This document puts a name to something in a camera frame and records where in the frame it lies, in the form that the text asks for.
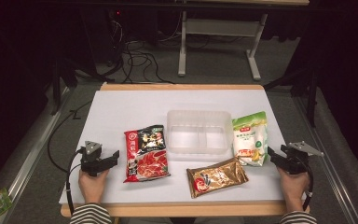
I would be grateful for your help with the green and white food packet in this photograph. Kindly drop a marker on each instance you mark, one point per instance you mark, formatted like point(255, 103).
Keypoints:
point(250, 140)

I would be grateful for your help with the black stand with legs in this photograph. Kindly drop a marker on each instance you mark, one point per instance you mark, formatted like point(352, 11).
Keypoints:
point(62, 81)
point(307, 87)

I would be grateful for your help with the person's left hand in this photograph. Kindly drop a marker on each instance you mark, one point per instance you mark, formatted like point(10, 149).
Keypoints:
point(91, 186)

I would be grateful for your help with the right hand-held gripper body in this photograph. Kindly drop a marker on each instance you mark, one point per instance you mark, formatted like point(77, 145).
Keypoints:
point(296, 161)

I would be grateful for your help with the gold foil packet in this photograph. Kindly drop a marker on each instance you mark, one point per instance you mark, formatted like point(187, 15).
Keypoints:
point(216, 179)

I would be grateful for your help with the red and black food packet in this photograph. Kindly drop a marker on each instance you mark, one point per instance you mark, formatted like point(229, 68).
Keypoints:
point(147, 155)

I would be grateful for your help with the clear plastic container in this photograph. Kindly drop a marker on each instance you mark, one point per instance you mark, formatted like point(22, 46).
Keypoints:
point(199, 137)

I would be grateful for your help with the black computer tower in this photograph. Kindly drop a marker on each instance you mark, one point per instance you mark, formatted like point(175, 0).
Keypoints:
point(112, 34)

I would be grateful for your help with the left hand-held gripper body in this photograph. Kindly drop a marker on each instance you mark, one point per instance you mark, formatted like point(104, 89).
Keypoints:
point(90, 161)

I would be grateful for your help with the person's right hand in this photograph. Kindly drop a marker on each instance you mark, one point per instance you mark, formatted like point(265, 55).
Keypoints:
point(293, 186)

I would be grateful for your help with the white metal desk frame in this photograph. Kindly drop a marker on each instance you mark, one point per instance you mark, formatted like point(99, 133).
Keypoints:
point(222, 28)

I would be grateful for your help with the metal floor rail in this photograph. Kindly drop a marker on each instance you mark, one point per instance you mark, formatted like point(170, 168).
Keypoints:
point(28, 165)
point(329, 161)

